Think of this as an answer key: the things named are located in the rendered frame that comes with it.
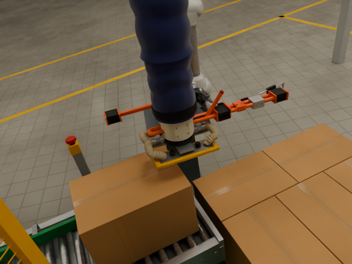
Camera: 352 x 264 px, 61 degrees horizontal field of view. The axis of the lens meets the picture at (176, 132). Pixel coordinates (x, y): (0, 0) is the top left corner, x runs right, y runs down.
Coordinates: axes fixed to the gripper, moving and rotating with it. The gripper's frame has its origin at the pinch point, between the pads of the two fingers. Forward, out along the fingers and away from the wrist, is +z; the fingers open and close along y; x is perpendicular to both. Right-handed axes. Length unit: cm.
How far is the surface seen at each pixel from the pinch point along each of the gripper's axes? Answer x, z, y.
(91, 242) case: 83, 20, 34
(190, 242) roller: 35, 25, 66
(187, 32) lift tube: 14, 11, -49
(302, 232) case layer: -23, 51, 66
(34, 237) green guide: 119, -20, 57
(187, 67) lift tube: 16.1, 10.1, -33.5
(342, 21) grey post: -285, -161, 60
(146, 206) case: 52, 21, 26
